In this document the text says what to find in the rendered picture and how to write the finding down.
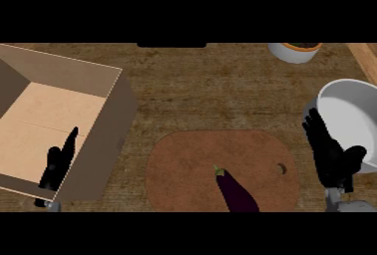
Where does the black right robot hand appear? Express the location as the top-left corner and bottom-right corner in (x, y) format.
(299, 108), (367, 194)

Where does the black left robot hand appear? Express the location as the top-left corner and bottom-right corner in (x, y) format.
(32, 126), (79, 208)

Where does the white pot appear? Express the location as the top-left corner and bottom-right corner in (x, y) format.
(301, 78), (377, 175)

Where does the purple eggplant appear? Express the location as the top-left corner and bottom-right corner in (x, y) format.
(211, 164), (259, 213)

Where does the brown oval cutting board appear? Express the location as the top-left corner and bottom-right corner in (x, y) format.
(144, 129), (301, 213)

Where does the open wooden drawer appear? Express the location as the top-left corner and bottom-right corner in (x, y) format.
(0, 43), (140, 202)

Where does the pale wooden plank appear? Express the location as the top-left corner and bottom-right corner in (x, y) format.
(345, 43), (377, 86)

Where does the white cup with orange rim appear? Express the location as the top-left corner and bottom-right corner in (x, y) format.
(265, 43), (323, 65)

